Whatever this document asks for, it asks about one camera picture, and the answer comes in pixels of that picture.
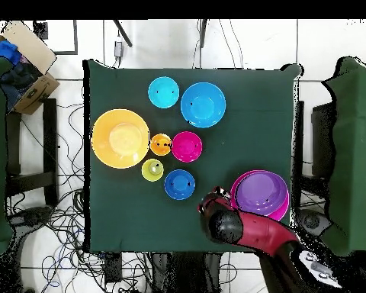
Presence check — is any purple plastic bowl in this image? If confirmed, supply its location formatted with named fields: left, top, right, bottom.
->
left=235, top=170, right=290, bottom=217

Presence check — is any small red plastic bowl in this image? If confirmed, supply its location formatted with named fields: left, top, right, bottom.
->
left=171, top=130, right=204, bottom=163

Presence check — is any large pink plastic bowl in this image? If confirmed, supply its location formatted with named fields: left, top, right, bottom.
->
left=229, top=169, right=291, bottom=222

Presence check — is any medium blue plastic bowl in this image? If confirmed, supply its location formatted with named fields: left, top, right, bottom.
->
left=180, top=82, right=227, bottom=129

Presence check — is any small dark blue bowl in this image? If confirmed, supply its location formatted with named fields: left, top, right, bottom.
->
left=163, top=169, right=197, bottom=201

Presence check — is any yellow plastic cup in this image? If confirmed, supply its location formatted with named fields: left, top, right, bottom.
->
left=140, top=158, right=165, bottom=183

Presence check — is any orange plastic cup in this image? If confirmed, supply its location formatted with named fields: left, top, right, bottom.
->
left=149, top=133, right=173, bottom=157

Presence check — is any dark green tablecloth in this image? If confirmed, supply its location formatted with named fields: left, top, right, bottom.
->
left=82, top=58, right=304, bottom=254

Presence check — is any large orange plastic bowl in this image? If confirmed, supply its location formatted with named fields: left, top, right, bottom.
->
left=90, top=108, right=151, bottom=169

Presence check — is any small light blue bowl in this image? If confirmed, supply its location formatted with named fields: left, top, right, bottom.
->
left=147, top=76, right=181, bottom=110

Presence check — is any black power strip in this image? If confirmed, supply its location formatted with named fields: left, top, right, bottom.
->
left=104, top=253, right=123, bottom=283

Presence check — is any black tripod leg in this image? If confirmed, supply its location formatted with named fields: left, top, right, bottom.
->
left=112, top=19, right=133, bottom=48
left=198, top=19, right=207, bottom=48

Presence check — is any dark fabric bundle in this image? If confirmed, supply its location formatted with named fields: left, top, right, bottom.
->
left=0, top=60, right=45, bottom=112

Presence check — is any cardboard box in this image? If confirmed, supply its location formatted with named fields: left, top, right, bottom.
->
left=0, top=20, right=61, bottom=116

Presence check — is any bright blue cloth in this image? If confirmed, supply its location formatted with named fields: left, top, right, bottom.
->
left=0, top=40, right=22, bottom=66

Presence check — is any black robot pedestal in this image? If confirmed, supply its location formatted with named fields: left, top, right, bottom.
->
left=150, top=251, right=223, bottom=293

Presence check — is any tangle of floor cables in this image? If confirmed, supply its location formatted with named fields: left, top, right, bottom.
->
left=5, top=103, right=153, bottom=293

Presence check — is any black metal frame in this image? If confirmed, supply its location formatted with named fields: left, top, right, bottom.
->
left=4, top=97, right=59, bottom=207

